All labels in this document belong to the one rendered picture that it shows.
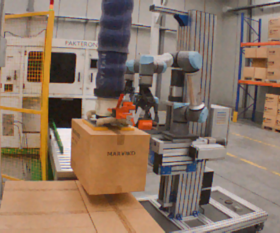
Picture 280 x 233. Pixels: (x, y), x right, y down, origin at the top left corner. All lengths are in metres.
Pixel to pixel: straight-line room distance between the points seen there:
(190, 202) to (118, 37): 1.56
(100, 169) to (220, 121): 1.18
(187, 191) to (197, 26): 1.41
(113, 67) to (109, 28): 0.27
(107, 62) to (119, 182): 0.80
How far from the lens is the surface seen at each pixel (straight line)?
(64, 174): 2.55
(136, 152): 1.93
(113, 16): 2.04
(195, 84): 2.01
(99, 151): 1.84
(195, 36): 2.44
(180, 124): 2.18
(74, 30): 11.48
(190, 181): 2.62
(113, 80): 2.01
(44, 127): 3.21
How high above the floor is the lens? 1.45
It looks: 8 degrees down
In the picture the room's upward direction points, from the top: 4 degrees clockwise
